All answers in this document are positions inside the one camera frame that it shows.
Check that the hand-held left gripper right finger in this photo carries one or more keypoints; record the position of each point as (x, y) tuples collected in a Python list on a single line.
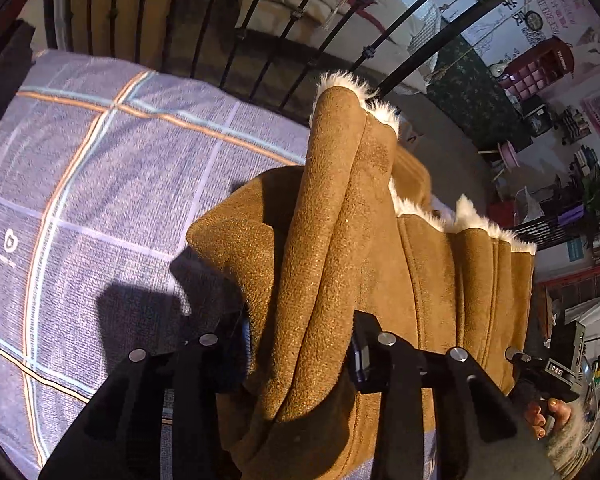
[(360, 360)]

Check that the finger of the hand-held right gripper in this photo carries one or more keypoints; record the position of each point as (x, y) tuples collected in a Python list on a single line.
[(517, 357)]

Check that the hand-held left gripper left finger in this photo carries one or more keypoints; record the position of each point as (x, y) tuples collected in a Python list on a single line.
[(220, 360)]

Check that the brown suede fur-lined jacket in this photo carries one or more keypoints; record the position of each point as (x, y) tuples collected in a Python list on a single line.
[(330, 260)]

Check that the person's right forearm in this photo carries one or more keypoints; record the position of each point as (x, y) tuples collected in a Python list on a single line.
[(575, 445)]

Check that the person's right hand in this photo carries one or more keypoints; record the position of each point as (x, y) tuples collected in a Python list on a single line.
[(555, 412)]

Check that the pink spool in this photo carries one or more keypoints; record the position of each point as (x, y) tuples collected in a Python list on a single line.
[(509, 155)]

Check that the blue plaid bed sheet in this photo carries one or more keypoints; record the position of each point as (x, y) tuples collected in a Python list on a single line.
[(105, 185)]

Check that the green patterned cloth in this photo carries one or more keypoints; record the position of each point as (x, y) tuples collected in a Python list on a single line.
[(475, 95)]

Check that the red phone booth cabinet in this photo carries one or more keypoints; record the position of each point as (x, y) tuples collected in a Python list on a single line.
[(545, 67)]

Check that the white wicker chair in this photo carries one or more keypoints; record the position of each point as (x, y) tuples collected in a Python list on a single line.
[(422, 35)]

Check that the brown wooden panel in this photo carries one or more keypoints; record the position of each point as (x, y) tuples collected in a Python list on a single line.
[(130, 20)]

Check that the black metal bed frame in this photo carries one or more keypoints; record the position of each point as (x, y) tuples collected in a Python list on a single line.
[(296, 14)]

